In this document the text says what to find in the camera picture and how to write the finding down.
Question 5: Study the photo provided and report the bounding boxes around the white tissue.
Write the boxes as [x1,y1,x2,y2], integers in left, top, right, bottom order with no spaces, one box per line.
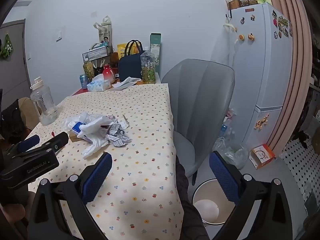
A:
[79,116,114,159]

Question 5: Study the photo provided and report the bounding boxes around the grey door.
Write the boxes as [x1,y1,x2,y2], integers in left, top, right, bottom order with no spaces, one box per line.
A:
[0,19,32,110]

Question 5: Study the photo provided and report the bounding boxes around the printed paper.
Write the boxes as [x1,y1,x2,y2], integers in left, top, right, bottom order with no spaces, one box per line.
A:
[106,123,132,147]

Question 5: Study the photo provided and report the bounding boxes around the white dotted floor mat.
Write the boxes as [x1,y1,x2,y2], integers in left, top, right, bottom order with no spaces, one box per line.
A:
[282,137,320,200]

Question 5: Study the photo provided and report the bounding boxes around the navy lunch bag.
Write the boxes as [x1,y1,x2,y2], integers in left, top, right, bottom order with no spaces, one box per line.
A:
[117,40,143,82]

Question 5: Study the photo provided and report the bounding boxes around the person's dark trouser leg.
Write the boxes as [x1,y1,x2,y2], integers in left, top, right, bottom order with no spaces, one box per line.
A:
[175,155,210,240]

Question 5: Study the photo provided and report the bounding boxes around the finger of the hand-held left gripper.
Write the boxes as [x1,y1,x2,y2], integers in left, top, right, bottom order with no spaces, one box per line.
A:
[41,131,69,155]
[6,134,41,155]

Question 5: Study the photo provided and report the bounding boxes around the red bottle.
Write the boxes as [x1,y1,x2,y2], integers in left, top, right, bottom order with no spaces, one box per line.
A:
[102,64,116,84]

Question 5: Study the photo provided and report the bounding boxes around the long yellow fridge magnet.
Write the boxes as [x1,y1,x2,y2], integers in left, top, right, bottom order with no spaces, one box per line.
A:
[254,114,270,130]

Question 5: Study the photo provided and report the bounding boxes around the white paper bag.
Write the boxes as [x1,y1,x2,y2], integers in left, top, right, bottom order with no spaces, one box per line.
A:
[94,16,112,47]

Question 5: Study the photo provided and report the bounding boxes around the cluster of fridge magnets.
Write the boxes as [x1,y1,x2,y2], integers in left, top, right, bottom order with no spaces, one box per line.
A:
[272,10,293,39]

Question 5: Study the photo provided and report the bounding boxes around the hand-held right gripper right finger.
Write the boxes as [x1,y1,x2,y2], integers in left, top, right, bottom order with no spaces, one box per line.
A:
[209,150,304,240]

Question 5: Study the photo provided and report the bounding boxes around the black bag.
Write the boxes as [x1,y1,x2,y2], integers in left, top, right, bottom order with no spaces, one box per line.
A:
[0,99,25,140]

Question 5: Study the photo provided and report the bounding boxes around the dark storage shelf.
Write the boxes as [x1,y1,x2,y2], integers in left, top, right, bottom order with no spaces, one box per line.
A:
[292,55,320,155]

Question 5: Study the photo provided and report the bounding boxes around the orange and white box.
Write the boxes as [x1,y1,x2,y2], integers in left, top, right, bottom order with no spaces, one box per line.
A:
[249,144,275,170]

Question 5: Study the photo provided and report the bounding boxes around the clear plastic oil bottle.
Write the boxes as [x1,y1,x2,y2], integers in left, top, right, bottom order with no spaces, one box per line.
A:
[140,47,157,84]

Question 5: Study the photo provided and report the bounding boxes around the tall green box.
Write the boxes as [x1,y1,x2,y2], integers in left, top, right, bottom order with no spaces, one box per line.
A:
[149,33,162,73]

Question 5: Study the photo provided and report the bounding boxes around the small cardboard box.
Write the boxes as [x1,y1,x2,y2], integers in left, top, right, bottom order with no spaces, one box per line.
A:
[69,131,83,142]

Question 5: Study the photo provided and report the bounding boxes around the white hanging bag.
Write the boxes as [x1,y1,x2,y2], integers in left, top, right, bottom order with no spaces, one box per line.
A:
[223,17,238,65]

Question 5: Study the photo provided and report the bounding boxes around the green hanging ornament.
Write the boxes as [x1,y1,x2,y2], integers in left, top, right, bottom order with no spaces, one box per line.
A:
[0,33,15,59]

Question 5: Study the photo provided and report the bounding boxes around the clear plastic bags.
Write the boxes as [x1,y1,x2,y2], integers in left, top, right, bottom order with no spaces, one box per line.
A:
[212,136,249,170]

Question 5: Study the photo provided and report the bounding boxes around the blue and white packet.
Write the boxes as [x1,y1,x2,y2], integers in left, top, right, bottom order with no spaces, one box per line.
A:
[72,122,87,134]

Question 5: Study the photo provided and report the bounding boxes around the black wire basket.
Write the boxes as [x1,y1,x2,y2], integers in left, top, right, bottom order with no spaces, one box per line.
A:
[82,46,111,62]

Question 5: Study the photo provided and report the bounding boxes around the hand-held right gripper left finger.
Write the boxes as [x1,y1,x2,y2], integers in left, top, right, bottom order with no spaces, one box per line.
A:
[27,152,113,240]

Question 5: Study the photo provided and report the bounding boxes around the white papers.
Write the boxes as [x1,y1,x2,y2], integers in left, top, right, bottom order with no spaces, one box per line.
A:
[110,77,142,90]

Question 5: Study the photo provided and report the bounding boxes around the white fridge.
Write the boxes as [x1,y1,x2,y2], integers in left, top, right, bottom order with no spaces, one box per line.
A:
[211,3,293,157]

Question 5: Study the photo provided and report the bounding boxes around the yellow packet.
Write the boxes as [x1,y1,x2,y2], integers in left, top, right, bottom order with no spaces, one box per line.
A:
[117,42,142,55]

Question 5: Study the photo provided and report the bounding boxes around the clear plastic bag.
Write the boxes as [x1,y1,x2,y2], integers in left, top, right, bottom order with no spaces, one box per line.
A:
[64,112,117,130]

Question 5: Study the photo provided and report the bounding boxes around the floral tablecloth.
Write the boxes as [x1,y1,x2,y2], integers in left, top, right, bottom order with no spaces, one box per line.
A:
[25,83,185,240]

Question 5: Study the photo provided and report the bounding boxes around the blue tissue pack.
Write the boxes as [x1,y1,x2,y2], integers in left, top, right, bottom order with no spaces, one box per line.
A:
[87,74,112,92]

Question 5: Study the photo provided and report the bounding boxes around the brown storage basket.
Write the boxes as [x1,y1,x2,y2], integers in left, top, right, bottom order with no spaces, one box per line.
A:
[226,0,259,10]

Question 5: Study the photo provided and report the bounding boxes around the grey chair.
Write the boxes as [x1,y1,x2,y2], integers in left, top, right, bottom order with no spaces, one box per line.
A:
[161,59,235,185]

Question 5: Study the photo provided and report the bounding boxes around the white waste bin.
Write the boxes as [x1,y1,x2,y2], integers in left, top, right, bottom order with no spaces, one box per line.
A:
[192,179,240,227]

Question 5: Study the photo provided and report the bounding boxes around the clear water jug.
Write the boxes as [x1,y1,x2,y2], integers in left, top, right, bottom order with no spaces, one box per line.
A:
[30,77,59,126]

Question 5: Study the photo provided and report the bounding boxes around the pink curtain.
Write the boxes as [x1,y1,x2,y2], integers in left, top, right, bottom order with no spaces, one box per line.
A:
[256,0,315,153]

